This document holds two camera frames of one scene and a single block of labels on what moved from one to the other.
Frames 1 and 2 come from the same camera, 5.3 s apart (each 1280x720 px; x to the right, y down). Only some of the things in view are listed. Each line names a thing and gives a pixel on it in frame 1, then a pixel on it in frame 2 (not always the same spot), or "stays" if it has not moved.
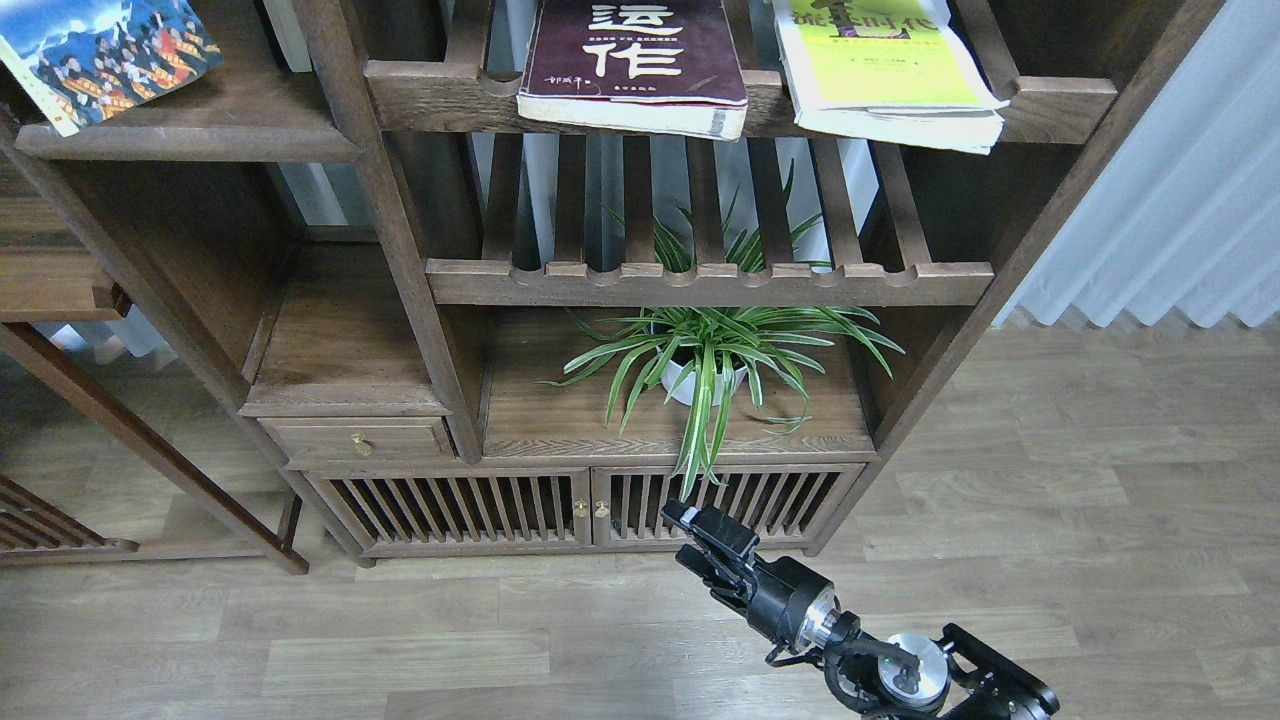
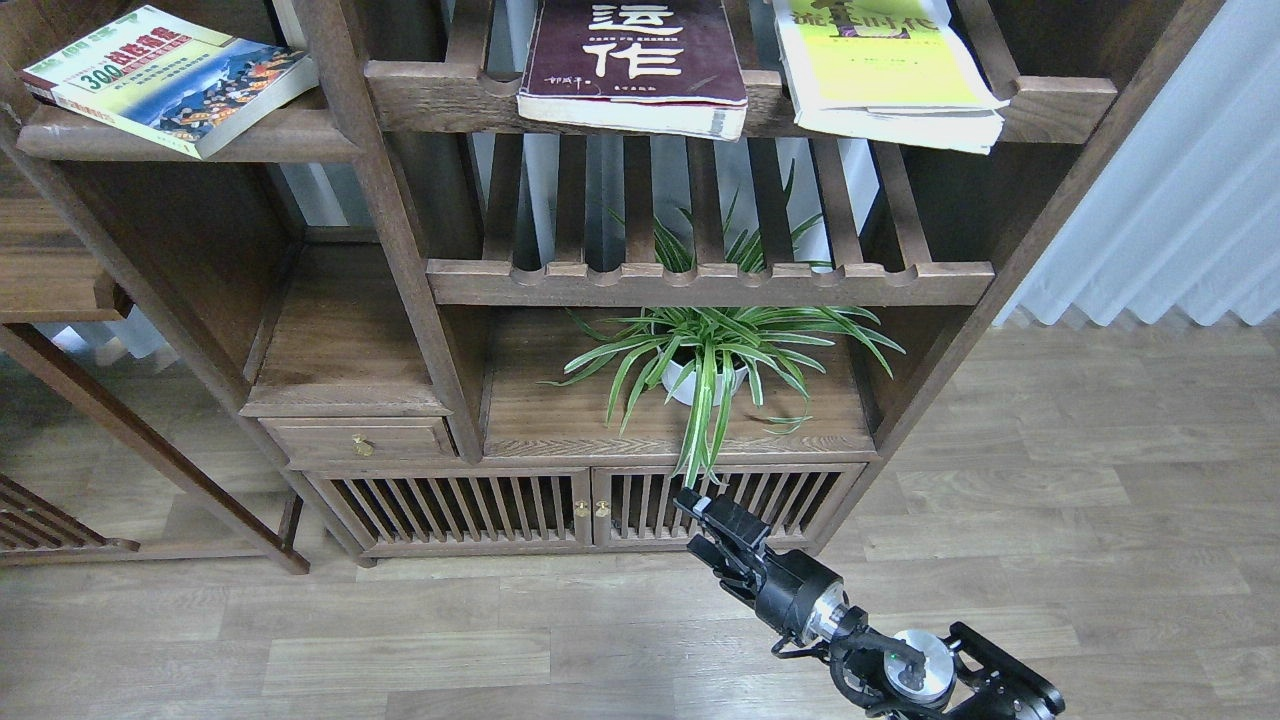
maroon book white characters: x=656 y=67 stays
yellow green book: x=899 y=69 stays
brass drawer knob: x=362 y=446 stays
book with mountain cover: x=80 y=61 → x=174 y=81
